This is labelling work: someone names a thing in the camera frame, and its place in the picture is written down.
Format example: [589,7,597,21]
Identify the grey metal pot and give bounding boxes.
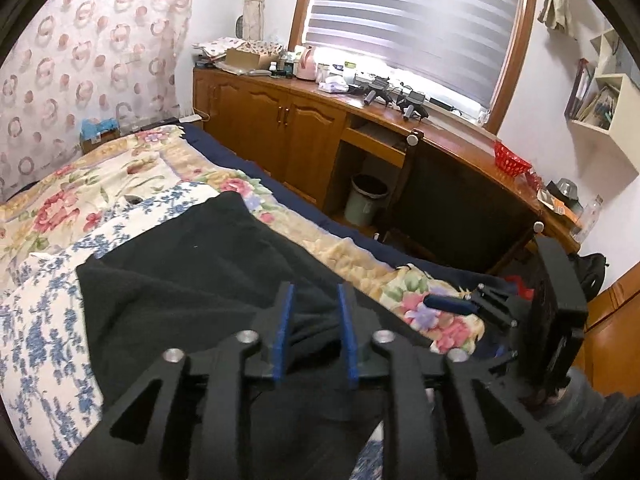
[547,178,581,211]

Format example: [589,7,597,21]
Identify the black bag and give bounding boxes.
[570,252,608,301]

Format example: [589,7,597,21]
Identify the navy bed sheet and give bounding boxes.
[180,122,521,301]

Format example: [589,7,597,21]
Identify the orange wooden board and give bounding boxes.
[575,270,640,396]

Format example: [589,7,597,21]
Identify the white wall shelf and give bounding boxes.
[565,27,640,176]

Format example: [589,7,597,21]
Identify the wooden cabinet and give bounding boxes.
[192,65,583,271]

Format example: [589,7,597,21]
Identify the person's right forearm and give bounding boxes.
[545,367,636,466]

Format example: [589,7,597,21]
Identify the trash bin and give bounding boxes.
[344,174,390,226]

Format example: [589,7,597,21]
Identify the red basket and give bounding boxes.
[494,140,533,177]

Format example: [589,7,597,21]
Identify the wooden window frame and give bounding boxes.
[287,0,540,136]

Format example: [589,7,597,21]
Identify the striped window blind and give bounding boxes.
[305,0,526,111]

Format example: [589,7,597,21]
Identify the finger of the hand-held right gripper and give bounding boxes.
[479,349,523,377]
[424,284,526,328]

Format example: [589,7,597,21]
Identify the black shirt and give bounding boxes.
[75,191,436,480]

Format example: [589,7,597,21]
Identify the black gadget with grey handle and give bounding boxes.
[361,76,397,107]
[397,89,431,122]

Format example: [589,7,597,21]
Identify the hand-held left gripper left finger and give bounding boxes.
[57,280,296,480]

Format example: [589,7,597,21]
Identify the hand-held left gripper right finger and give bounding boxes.
[336,282,583,480]

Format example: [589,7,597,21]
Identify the pink floral curtain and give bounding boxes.
[0,0,193,201]

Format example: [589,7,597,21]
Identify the upright books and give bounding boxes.
[565,58,621,131]

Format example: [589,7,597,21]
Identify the blue packet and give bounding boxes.
[80,117,121,143]

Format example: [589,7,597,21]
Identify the pink kettle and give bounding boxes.
[295,45,318,81]

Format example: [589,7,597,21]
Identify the white blue floral sheet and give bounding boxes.
[0,180,386,480]

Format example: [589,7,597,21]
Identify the cardboard box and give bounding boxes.
[225,47,278,72]

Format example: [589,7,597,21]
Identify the black chair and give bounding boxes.
[375,130,546,276]

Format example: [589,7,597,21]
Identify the folded patterned cloth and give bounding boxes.
[192,37,236,66]

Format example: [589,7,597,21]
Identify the floral blanket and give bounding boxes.
[0,125,488,356]

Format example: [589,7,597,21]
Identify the clear plastic bottle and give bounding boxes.
[575,197,603,241]

